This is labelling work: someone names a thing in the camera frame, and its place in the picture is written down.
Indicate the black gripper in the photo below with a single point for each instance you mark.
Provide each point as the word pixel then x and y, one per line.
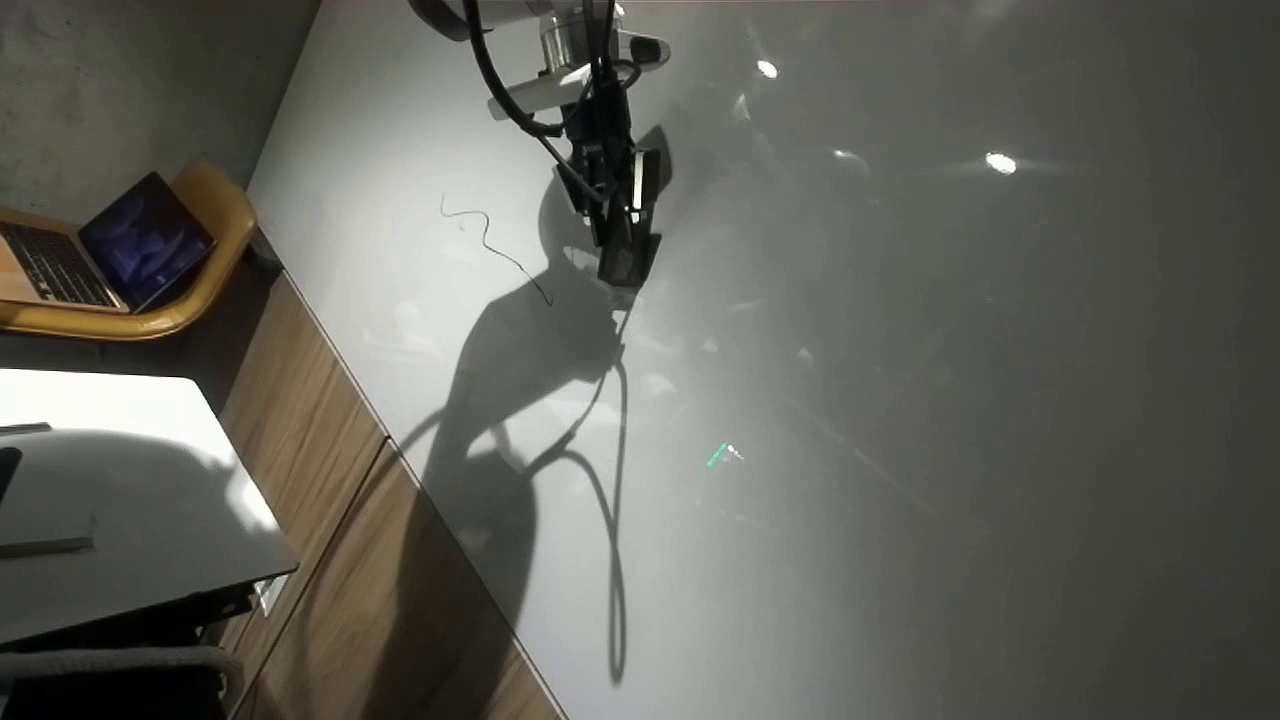
pixel 601 142

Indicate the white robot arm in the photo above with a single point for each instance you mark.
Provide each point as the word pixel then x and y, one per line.
pixel 521 10

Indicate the large white board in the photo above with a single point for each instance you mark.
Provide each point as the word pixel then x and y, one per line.
pixel 867 400

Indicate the small white board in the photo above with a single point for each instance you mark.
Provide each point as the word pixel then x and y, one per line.
pixel 134 506

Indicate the open laptop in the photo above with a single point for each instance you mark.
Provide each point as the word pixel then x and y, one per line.
pixel 134 246

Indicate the dark magnetic strip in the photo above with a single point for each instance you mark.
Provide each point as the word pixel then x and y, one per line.
pixel 24 429
pixel 44 545

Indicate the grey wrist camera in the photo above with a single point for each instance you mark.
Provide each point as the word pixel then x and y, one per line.
pixel 540 91

